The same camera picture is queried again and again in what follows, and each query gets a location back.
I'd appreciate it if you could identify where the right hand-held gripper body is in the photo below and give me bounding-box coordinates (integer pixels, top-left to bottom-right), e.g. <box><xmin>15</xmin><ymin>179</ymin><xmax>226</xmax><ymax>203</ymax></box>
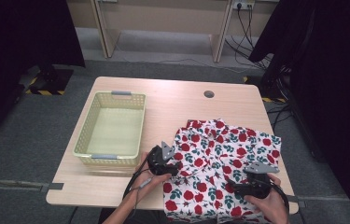
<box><xmin>241</xmin><ymin>161</ymin><xmax>280</xmax><ymax>200</ymax></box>

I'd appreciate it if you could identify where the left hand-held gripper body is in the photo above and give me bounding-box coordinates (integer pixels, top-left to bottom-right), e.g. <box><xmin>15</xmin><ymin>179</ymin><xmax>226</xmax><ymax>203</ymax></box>
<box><xmin>147</xmin><ymin>141</ymin><xmax>175</xmax><ymax>175</ymax></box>

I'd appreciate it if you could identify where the white rose-print garment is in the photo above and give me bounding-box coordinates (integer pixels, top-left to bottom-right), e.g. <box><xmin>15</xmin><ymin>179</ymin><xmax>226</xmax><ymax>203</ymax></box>
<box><xmin>162</xmin><ymin>118</ymin><xmax>283</xmax><ymax>224</ymax></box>

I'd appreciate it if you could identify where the pale green plastic basket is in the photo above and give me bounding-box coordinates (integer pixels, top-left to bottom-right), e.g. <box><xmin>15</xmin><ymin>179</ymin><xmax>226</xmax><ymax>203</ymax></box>
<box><xmin>72</xmin><ymin>90</ymin><xmax>147</xmax><ymax>166</ymax></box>

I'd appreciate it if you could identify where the person's left hand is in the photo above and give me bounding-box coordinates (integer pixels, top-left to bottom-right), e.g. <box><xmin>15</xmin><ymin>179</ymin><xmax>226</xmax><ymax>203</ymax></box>
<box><xmin>132</xmin><ymin>152</ymin><xmax>172</xmax><ymax>199</ymax></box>

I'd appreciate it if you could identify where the person's right hand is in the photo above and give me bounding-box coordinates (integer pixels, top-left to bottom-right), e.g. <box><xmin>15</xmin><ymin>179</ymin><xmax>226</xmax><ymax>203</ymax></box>
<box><xmin>245</xmin><ymin>174</ymin><xmax>289</xmax><ymax>224</ymax></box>

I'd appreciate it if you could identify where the grey tape strip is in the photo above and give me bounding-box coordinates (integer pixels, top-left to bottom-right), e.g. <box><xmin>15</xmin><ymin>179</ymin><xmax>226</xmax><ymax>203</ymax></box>
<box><xmin>40</xmin><ymin>182</ymin><xmax>64</xmax><ymax>193</ymax></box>
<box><xmin>287</xmin><ymin>194</ymin><xmax>307</xmax><ymax>209</ymax></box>

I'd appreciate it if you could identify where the black hazard-striped stand base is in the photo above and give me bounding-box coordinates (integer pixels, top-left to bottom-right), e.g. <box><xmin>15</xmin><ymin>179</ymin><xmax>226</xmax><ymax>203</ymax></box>
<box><xmin>24</xmin><ymin>63</ymin><xmax>74</xmax><ymax>97</ymax></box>
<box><xmin>243</xmin><ymin>76</ymin><xmax>288</xmax><ymax>104</ymax></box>

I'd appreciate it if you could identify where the black curtain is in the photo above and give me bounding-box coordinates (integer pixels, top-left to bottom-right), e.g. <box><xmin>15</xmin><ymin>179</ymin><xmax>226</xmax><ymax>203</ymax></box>
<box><xmin>248</xmin><ymin>0</ymin><xmax>350</xmax><ymax>224</ymax></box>
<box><xmin>0</xmin><ymin>0</ymin><xmax>86</xmax><ymax>147</ymax></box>

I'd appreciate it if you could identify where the beige wooden desk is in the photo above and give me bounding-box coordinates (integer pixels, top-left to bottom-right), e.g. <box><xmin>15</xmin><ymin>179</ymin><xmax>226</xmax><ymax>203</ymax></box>
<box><xmin>65</xmin><ymin>0</ymin><xmax>281</xmax><ymax>63</ymax></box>

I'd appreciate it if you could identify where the right hand-held gripper black cable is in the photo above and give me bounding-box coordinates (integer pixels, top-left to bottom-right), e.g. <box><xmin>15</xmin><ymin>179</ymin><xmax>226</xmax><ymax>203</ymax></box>
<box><xmin>265</xmin><ymin>180</ymin><xmax>290</xmax><ymax>218</ymax></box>

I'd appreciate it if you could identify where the hand-held gripper black cable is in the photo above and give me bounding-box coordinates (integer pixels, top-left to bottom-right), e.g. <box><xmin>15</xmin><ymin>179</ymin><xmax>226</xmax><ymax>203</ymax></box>
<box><xmin>265</xmin><ymin>180</ymin><xmax>290</xmax><ymax>218</ymax></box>
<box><xmin>122</xmin><ymin>157</ymin><xmax>155</xmax><ymax>224</ymax></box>

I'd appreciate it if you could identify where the left hand-held gripper black cable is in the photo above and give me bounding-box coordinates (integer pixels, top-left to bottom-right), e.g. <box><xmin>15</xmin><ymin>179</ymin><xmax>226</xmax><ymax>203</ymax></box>
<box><xmin>122</xmin><ymin>157</ymin><xmax>155</xmax><ymax>224</ymax></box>

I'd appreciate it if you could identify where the grey floor cable cover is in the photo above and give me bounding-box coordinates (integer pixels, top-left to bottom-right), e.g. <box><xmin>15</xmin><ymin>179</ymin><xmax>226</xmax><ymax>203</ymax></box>
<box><xmin>302</xmin><ymin>195</ymin><xmax>350</xmax><ymax>203</ymax></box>
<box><xmin>0</xmin><ymin>179</ymin><xmax>45</xmax><ymax>191</ymax></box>

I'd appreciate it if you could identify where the bundle of black cables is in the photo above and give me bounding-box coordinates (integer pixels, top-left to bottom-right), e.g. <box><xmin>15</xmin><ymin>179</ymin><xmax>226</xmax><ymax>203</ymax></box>
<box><xmin>265</xmin><ymin>66</ymin><xmax>295</xmax><ymax>132</ymax></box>
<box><xmin>223</xmin><ymin>6</ymin><xmax>276</xmax><ymax>71</ymax></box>

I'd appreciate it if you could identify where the white wall power socket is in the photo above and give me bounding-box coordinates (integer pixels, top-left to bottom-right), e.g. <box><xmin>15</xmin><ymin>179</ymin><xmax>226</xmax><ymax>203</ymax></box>
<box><xmin>231</xmin><ymin>0</ymin><xmax>256</xmax><ymax>10</ymax></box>

